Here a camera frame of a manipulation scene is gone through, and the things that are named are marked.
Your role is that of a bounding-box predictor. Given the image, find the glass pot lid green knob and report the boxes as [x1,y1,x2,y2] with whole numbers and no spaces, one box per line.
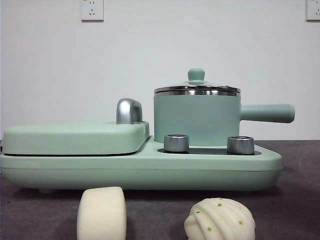
[153,68,240,93]

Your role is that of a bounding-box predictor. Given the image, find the smooth white steamed bun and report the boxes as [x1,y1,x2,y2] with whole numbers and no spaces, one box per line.
[76,186,127,240]

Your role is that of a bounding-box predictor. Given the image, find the twisted white bun green flecks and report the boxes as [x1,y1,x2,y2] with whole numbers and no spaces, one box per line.
[184,196,256,240]

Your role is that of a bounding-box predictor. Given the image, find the silver control knob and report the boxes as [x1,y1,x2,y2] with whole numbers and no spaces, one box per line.
[226,135,255,155]
[163,134,190,153]

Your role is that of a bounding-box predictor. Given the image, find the green breakfast machine base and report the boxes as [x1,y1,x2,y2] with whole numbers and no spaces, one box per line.
[0,141,284,195]

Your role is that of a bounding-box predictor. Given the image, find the black control panel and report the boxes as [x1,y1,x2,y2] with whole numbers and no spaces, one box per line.
[157,147,262,155]

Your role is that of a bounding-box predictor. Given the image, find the green hinged grill cover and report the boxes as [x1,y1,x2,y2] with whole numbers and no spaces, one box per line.
[2,119,152,156]

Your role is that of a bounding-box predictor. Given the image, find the green pot with handle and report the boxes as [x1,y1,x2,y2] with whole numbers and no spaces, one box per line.
[152,87,296,147]

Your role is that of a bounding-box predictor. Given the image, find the silver grill cover handle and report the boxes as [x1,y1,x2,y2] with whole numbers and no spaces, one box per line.
[116,98,144,125]

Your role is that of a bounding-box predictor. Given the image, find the white wall socket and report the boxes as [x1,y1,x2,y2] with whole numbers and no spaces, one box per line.
[80,0,105,22]
[305,0,320,22]

